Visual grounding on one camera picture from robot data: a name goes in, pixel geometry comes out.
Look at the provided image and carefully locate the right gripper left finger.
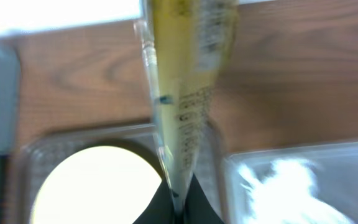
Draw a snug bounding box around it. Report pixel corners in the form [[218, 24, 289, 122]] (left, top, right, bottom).
[[133, 179, 175, 224]]

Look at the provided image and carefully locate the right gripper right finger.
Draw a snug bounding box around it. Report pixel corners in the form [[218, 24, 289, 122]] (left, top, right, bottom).
[[184, 175, 224, 224]]

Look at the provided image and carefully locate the green wrapper packet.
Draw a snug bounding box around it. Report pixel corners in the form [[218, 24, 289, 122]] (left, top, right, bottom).
[[134, 0, 238, 215]]

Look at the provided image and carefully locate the yellow plate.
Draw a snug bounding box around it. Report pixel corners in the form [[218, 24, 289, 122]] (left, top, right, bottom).
[[30, 146, 162, 224]]

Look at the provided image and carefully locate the crumpled white tissue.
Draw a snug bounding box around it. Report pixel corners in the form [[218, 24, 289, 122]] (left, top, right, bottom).
[[239, 159, 354, 224]]

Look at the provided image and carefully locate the brown serving tray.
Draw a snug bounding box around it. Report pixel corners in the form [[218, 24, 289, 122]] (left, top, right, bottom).
[[7, 121, 224, 223]]

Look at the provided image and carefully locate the clear plastic bin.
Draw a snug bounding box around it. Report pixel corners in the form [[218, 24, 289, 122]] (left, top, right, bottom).
[[223, 142, 358, 223]]

